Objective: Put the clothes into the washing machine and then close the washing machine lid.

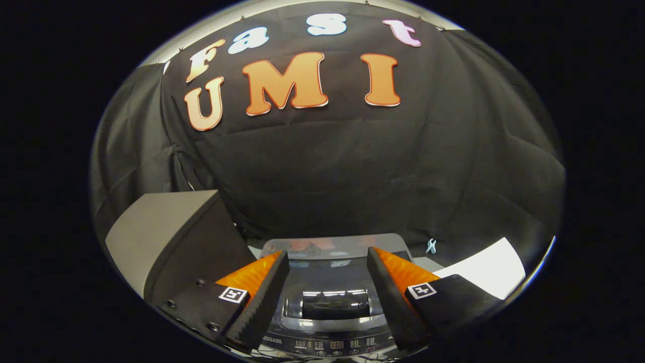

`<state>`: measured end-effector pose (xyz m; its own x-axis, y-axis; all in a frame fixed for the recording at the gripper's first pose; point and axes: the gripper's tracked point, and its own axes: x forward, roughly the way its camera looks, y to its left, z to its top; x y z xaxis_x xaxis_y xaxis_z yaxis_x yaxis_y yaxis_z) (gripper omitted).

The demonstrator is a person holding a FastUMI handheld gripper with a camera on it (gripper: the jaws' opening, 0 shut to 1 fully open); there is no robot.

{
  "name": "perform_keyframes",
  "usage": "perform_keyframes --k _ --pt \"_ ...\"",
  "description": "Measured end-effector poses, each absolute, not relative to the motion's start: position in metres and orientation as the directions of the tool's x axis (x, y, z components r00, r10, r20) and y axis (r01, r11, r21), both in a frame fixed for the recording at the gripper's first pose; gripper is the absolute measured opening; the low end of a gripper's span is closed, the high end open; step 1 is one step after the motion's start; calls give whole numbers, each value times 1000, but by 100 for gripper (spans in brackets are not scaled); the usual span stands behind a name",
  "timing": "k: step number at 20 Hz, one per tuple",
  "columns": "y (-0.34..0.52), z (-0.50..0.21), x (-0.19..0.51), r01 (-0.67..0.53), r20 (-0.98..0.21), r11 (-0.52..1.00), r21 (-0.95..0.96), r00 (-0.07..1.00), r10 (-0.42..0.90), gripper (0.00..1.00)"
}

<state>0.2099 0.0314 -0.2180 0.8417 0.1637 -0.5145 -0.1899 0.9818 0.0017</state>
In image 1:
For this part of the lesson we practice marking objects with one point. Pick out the small teal clip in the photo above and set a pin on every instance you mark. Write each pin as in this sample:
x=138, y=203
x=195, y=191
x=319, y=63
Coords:
x=431, y=246

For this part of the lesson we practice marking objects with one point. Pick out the grey washing machine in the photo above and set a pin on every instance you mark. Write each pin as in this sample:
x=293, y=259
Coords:
x=327, y=345

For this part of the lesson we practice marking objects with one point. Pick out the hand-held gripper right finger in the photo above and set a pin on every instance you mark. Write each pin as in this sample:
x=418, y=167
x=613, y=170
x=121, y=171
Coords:
x=390, y=297

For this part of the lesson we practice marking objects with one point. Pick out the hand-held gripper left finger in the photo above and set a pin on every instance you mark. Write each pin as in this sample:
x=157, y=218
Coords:
x=262, y=302

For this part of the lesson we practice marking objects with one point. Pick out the white side table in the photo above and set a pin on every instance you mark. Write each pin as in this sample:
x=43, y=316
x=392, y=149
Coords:
x=489, y=267

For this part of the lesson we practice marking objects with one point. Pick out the grey box stand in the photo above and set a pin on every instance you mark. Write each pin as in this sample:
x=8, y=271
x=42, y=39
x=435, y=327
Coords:
x=161, y=227

